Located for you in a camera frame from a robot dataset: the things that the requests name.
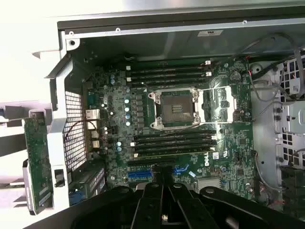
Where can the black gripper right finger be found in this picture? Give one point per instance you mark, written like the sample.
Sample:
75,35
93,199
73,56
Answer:
238,210

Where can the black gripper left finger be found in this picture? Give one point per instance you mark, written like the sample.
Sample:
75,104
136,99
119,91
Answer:
95,210

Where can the small silver heat sink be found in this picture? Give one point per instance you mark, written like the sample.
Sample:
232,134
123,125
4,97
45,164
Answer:
207,183

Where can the blue expansion slot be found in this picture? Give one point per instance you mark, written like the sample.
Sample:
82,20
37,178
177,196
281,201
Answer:
140,174

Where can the black plastic shroud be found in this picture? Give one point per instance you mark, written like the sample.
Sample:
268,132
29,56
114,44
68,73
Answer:
293,181

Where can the black expansion slot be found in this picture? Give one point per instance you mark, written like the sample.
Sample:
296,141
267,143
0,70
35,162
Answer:
143,163

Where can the green Dell motherboard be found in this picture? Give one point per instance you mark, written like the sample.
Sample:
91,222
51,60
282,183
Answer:
238,143

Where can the motherboard port stack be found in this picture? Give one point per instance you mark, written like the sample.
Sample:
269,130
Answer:
93,124

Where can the black RAM slot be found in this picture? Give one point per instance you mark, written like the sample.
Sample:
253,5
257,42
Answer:
166,76
176,147
166,82
166,65
176,141
166,71
176,134

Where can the thin metal locking lever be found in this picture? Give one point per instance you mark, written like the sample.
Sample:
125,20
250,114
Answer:
226,122
214,88

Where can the silver metal disk bay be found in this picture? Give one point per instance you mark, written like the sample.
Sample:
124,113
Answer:
293,114

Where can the silver socket cover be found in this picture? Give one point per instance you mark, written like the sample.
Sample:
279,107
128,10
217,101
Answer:
205,105

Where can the CPU socket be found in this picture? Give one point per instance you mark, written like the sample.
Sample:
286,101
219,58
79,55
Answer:
176,107

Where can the grey plastic parts rack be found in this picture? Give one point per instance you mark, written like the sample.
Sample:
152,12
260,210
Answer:
12,112

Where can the round coin battery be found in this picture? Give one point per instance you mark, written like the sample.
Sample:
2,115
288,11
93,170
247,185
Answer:
235,75

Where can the open black PC case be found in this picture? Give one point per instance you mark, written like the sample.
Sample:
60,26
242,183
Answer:
143,31

